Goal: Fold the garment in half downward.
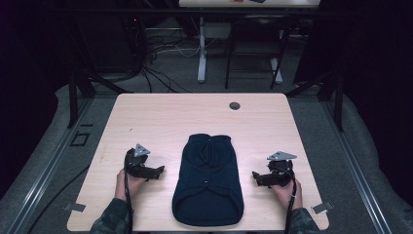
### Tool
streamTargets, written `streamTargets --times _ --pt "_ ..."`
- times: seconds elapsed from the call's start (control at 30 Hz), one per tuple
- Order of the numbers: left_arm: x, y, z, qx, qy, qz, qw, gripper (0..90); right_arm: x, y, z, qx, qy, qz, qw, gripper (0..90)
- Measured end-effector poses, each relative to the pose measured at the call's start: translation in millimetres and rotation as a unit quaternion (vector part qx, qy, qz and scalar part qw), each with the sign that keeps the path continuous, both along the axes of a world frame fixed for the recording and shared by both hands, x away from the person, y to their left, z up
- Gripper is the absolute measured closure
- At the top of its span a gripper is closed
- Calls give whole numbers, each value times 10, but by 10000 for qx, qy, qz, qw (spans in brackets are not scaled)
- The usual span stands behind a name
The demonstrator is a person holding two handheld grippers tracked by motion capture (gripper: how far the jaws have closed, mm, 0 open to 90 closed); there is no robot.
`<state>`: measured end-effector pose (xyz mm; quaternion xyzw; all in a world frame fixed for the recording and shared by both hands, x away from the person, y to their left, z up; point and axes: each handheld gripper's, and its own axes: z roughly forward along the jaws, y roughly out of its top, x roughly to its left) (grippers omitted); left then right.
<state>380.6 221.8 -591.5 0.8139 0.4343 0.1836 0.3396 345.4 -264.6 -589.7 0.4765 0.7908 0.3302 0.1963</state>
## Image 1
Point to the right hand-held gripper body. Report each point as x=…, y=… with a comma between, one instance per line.
x=281, y=170

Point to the black metal frame crossbar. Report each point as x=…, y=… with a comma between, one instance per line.
x=195, y=12

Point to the black metal frame post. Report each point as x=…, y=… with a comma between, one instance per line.
x=72, y=100
x=339, y=104

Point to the person's left hand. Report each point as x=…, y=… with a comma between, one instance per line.
x=133, y=185

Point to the black chair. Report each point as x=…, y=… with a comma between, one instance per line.
x=256, y=39

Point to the white desk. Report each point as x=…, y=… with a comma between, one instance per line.
x=246, y=4

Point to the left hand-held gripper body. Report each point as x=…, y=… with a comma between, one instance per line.
x=134, y=164

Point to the aluminium floor rail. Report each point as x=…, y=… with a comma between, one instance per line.
x=48, y=169
x=357, y=169

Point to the dark navy sleeveless garment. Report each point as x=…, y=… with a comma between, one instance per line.
x=207, y=182

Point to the grey metal table bracket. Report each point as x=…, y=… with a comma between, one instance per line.
x=322, y=207
x=75, y=207

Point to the black computer cabinet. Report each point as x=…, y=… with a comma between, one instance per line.
x=107, y=42

